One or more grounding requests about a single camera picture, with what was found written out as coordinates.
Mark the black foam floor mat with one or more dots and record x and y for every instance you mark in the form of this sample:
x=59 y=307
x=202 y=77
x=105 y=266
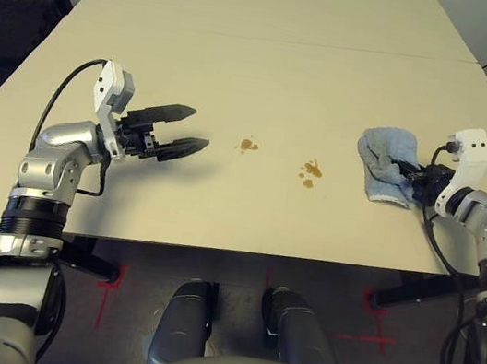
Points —
x=12 y=26

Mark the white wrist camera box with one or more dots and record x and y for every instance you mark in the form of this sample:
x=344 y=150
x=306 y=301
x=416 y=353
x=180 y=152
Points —
x=109 y=89
x=474 y=146

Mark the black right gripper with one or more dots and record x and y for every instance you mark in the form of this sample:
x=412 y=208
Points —
x=430 y=183

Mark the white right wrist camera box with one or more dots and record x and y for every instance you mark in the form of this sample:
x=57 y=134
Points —
x=474 y=146

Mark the grey robot left leg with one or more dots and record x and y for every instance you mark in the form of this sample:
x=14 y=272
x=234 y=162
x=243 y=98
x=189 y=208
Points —
x=182 y=321

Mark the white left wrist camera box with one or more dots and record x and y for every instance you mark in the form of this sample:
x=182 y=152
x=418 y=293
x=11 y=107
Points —
x=109 y=89

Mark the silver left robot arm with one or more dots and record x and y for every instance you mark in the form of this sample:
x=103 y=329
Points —
x=55 y=160

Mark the grey robot leg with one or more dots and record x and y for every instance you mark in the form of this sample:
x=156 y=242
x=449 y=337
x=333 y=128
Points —
x=297 y=336
x=182 y=321

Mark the blue fluffy rag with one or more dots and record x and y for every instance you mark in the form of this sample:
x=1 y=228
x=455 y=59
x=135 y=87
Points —
x=385 y=145

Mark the small brown liquid spill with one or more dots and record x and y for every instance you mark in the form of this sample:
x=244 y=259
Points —
x=246 y=144

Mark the brown liquid spill with droplets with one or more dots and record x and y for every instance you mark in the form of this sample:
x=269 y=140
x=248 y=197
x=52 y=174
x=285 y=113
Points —
x=313 y=169

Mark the red floor tape strip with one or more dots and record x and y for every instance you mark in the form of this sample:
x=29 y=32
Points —
x=268 y=277

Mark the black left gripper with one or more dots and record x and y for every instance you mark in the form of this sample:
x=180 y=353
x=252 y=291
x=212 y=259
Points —
x=136 y=138

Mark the grey robot right leg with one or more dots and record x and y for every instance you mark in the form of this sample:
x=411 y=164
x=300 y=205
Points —
x=297 y=336

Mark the black table foot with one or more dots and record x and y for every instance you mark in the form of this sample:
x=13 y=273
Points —
x=412 y=289
x=90 y=259

